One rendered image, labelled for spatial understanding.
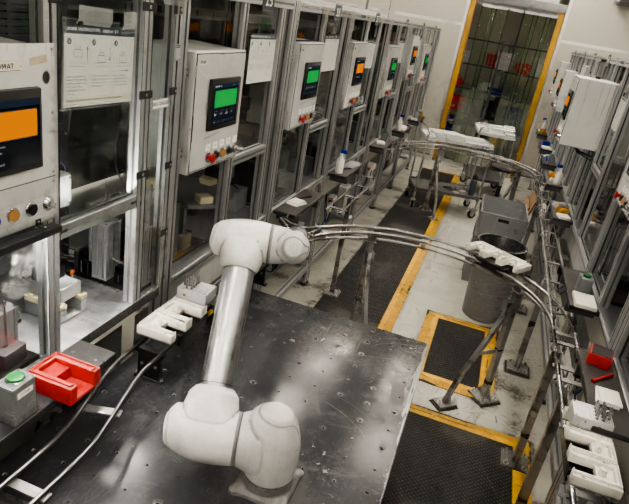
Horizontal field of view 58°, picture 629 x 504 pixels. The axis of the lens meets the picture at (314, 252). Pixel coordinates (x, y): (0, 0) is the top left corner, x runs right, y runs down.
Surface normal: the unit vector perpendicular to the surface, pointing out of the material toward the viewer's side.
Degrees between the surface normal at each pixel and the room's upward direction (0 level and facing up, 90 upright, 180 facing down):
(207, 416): 43
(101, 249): 90
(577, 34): 90
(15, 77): 90
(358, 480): 0
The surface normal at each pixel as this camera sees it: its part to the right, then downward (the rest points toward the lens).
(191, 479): 0.16, -0.91
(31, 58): 0.93, 0.27
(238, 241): 0.04, -0.27
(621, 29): -0.32, 0.33
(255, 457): -0.07, 0.28
